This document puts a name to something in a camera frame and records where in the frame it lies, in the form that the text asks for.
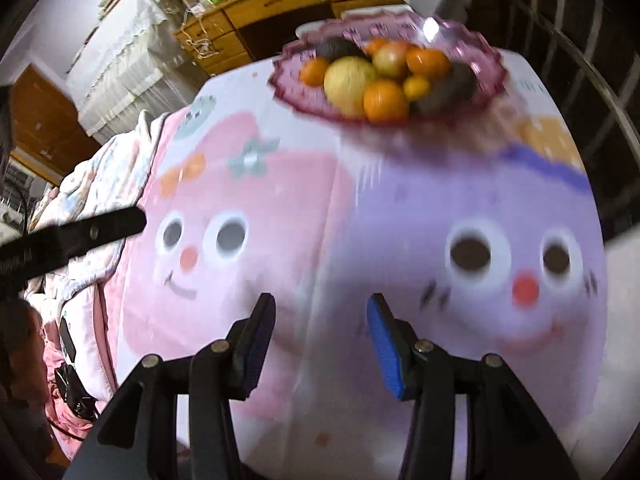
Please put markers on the white bed sheet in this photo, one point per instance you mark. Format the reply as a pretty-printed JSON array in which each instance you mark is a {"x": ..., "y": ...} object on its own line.
[{"x": 622, "y": 310}]

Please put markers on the yellow brown pear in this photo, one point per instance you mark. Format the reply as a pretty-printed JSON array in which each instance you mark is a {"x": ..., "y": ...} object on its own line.
[{"x": 350, "y": 85}]

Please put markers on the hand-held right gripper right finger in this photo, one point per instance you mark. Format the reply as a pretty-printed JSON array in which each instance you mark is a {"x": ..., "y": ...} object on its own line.
[{"x": 387, "y": 357}]

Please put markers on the floral quilt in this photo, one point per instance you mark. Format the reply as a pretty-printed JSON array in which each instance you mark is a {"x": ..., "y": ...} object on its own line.
[{"x": 95, "y": 185}]

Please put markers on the yellow red apple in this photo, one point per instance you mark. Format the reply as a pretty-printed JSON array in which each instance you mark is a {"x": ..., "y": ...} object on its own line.
[{"x": 392, "y": 59}]

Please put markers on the white lace covered cabinet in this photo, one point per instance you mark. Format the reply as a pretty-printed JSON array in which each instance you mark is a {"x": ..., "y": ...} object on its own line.
[{"x": 130, "y": 60}]

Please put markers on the pink cloth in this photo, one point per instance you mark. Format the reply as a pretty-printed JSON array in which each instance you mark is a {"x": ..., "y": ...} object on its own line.
[{"x": 60, "y": 410}]

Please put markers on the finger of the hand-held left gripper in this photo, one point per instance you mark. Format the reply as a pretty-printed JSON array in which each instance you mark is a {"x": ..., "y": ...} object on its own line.
[{"x": 90, "y": 233}]

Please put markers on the brown wooden cabinet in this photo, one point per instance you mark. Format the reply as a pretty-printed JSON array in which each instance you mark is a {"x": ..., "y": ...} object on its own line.
[{"x": 50, "y": 125}]

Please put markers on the dark avocado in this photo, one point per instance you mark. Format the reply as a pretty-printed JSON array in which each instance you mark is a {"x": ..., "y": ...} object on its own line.
[{"x": 337, "y": 49}]

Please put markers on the blackened banana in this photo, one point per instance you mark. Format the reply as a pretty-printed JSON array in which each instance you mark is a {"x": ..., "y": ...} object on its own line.
[{"x": 445, "y": 87}]

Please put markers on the pink glass fruit plate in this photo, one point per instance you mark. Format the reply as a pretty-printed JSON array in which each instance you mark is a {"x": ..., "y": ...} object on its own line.
[{"x": 482, "y": 60}]

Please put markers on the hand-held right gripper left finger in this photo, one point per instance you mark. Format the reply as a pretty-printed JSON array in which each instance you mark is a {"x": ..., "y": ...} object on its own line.
[{"x": 257, "y": 352}]

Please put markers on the cartoon printed blanket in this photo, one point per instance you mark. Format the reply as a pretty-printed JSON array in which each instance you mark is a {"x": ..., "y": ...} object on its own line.
[{"x": 350, "y": 220}]

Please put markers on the metal railing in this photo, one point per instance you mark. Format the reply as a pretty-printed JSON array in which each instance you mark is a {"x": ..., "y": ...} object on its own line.
[{"x": 595, "y": 67}]

